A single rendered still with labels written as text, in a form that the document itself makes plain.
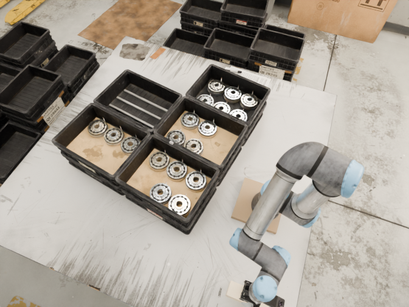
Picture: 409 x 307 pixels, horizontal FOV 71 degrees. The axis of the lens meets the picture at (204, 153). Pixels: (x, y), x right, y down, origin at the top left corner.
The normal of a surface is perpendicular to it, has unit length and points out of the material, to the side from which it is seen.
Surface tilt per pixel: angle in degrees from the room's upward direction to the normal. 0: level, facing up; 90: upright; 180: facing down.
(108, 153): 0
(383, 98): 0
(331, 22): 72
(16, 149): 0
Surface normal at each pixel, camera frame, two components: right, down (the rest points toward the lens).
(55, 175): 0.02, -0.51
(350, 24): -0.35, 0.60
